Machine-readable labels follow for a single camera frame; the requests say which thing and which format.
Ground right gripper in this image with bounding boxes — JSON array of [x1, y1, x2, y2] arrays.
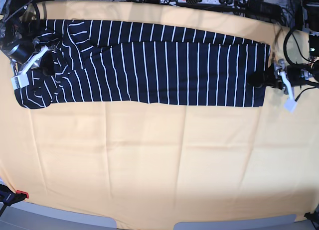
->
[[9, 39, 57, 76]]

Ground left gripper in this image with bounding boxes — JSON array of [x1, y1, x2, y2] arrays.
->
[[248, 59, 305, 91]]

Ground navy white striped T-shirt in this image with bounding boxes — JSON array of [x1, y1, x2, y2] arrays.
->
[[14, 20, 271, 109]]

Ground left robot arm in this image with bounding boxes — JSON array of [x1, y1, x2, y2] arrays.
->
[[248, 0, 319, 93]]

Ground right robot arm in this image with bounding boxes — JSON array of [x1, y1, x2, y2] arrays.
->
[[0, 0, 56, 76]]

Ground black power adapter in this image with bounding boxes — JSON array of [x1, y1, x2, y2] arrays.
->
[[247, 0, 282, 19]]

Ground yellow tablecloth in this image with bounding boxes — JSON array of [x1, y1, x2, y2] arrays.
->
[[0, 0, 319, 228]]

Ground red black clamp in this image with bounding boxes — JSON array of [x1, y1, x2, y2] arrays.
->
[[0, 184, 29, 206]]

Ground black clamp right corner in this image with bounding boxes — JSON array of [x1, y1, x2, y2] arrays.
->
[[304, 211, 319, 230]]

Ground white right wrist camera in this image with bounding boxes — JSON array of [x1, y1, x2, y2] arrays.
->
[[11, 74, 29, 90]]

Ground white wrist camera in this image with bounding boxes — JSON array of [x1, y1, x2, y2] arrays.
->
[[11, 74, 29, 90], [284, 99, 298, 113]]

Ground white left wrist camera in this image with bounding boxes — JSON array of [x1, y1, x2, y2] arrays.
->
[[284, 99, 298, 113]]

